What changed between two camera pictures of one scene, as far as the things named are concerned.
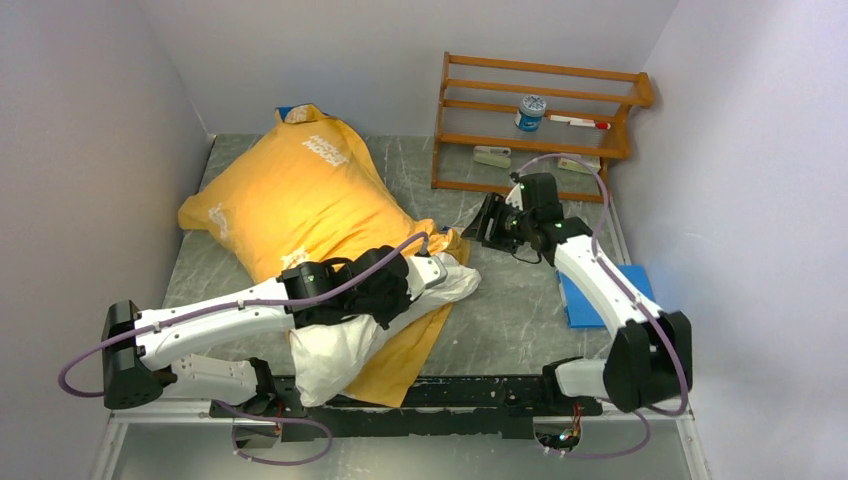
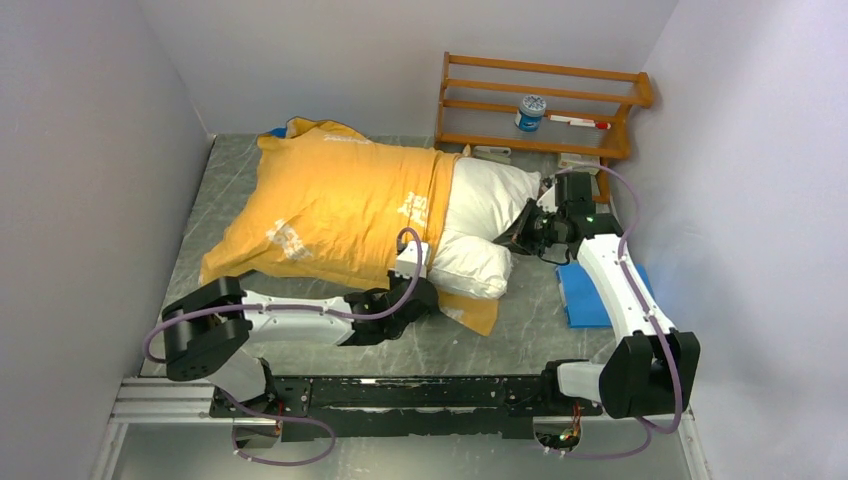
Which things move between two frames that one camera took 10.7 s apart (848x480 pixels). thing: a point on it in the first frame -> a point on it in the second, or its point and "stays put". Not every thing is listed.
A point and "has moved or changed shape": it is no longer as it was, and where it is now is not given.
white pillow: [328, 354] -> [484, 199]
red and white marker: [579, 122] stays put
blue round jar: [530, 114] stays put
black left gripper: [387, 317] -> [393, 278]
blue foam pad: [580, 314] stays put
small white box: [577, 165] stays put
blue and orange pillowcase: [308, 191] has moved or changed shape
